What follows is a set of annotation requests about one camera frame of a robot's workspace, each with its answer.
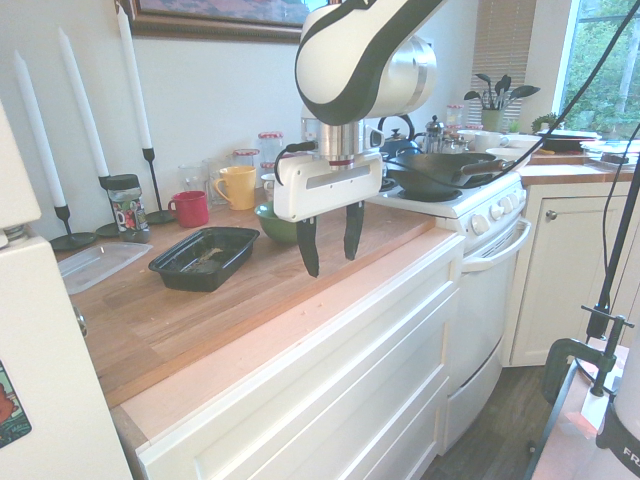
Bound clear plastic lid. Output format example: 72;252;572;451
57;242;154;296

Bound black plastic food tray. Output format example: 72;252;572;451
148;226;261;293

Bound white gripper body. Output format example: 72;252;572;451
272;149;385;224

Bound medium white taper candle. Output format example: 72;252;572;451
57;27;110;177

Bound white drawer cabinet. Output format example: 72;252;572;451
112;234;466;480

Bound red enamel mug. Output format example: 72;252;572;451
167;190;210;229

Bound short white taper candle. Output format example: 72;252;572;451
13;49;67;209

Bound black tripod stand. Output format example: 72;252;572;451
582;124;640;341

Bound clear drinking glass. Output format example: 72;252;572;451
202;157;231;206
178;163;209;196

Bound black-lidded jar with red label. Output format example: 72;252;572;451
102;173;151;244

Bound black kitchen utensil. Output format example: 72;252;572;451
474;73;494;109
509;84;541;109
494;74;512;110

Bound white cabinet with knob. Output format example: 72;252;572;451
509;179;640;369

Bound brown cereal flakes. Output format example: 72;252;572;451
192;246;225;271

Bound yellow ceramic mug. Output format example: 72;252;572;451
213;165;258;211

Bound black frying pan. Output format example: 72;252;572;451
537;130;601;153

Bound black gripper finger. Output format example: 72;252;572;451
295;215;321;279
343;200;366;261

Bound green ceramic bowl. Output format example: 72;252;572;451
253;201;301;246

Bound white kitchen stove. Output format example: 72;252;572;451
367;164;532;456

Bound clear drinking glasses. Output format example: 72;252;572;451
232;148;261;171

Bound white ceramic bowl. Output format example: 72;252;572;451
484;146;534;169

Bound framed painting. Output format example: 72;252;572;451
127;0;321;44

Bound green screw clamp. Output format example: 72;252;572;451
542;304;636;406

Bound tall white taper candle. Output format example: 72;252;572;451
115;3;153;150

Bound beige window blind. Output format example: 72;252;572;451
472;0;539;111

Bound black camera cable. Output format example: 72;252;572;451
273;0;640;194

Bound blue kettle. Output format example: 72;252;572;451
377;113;424;159

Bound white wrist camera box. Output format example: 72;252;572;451
362;122;386;151

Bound colourful fridge magnet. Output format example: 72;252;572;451
0;359;34;449

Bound stack of plates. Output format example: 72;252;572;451
579;138;640;157

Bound white mug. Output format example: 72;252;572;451
473;131;510;154

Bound cream refrigerator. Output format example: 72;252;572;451
0;99;134;480

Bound black wok wooden handle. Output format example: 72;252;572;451
387;152;516;199

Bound glass french press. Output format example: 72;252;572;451
423;115;449;155

